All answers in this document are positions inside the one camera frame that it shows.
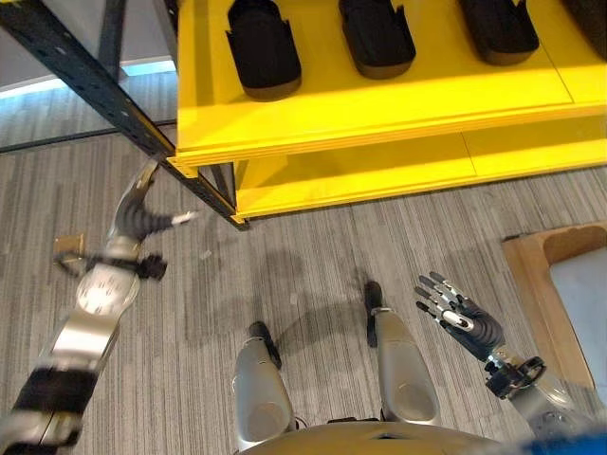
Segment black sole-shaped part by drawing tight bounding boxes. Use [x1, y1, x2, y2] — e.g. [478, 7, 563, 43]
[338, 0, 417, 81]
[559, 0, 607, 59]
[225, 0, 303, 102]
[457, 0, 541, 66]

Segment yellow shelf board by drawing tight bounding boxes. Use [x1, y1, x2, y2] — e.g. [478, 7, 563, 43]
[175, 0, 607, 167]
[231, 126, 607, 225]

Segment black metal rack frame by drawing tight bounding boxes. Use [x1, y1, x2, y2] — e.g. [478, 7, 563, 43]
[0, 0, 250, 232]

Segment small brown floor plate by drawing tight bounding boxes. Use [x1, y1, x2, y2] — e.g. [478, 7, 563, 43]
[52, 232, 86, 264]

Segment silver robot right leg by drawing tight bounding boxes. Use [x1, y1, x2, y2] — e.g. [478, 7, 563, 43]
[362, 281, 441, 424]

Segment yellow lower shelf board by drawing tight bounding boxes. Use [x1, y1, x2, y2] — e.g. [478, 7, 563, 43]
[231, 126, 607, 225]

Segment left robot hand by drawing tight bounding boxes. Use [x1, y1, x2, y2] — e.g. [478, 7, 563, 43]
[106, 158, 200, 245]

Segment silver robot left leg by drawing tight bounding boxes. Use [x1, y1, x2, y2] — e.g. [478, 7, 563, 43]
[230, 320, 298, 452]

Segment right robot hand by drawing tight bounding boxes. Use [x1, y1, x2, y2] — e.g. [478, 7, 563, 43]
[413, 271, 505, 360]

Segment silver robot leg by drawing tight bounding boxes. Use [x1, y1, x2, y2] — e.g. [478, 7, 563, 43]
[362, 281, 441, 424]
[230, 320, 298, 452]

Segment brown cardboard box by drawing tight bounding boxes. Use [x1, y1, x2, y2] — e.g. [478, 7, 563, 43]
[501, 221, 607, 391]

